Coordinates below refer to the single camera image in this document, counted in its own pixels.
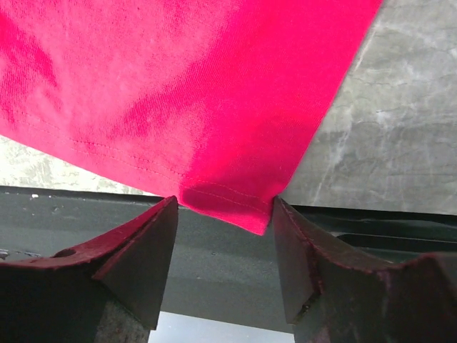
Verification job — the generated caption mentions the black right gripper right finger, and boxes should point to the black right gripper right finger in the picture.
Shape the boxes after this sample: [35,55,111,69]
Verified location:
[273,198,456,342]

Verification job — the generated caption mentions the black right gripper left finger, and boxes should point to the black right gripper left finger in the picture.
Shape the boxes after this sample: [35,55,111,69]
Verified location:
[1,197,178,342]

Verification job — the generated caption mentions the magenta pink t-shirt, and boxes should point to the magenta pink t-shirt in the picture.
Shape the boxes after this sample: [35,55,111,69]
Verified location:
[1,1,381,235]

